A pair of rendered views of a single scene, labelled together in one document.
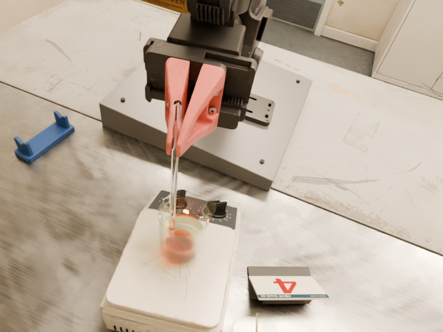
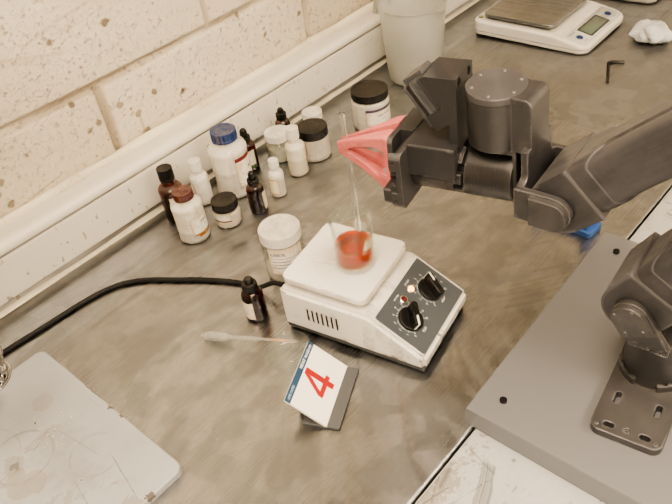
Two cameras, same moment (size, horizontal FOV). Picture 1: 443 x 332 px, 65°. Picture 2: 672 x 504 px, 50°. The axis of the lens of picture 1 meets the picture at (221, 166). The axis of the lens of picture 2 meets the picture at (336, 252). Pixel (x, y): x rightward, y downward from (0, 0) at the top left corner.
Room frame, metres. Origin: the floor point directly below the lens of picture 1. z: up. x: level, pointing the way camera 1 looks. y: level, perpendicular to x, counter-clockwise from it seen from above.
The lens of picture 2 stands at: (0.55, -0.55, 1.57)
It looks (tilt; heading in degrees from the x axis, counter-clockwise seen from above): 40 degrees down; 124
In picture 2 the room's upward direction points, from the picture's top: 9 degrees counter-clockwise
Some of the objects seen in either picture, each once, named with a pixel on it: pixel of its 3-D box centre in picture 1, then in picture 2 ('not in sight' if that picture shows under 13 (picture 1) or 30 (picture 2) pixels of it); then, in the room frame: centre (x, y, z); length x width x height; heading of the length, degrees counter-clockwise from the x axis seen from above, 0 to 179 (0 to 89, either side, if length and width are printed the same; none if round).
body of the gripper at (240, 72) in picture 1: (203, 67); (438, 160); (0.30, 0.04, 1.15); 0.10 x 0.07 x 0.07; 89
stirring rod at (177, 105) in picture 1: (173, 187); (352, 188); (0.20, 0.04, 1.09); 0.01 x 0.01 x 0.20
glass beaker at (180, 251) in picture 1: (185, 230); (353, 241); (0.20, 0.02, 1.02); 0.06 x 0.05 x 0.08; 122
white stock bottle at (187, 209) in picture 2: not in sight; (188, 213); (-0.12, 0.08, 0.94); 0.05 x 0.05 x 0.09
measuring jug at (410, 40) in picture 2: not in sight; (408, 37); (-0.01, 0.67, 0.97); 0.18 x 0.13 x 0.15; 159
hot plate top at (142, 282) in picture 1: (176, 263); (344, 261); (0.18, 0.03, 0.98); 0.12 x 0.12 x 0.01; 88
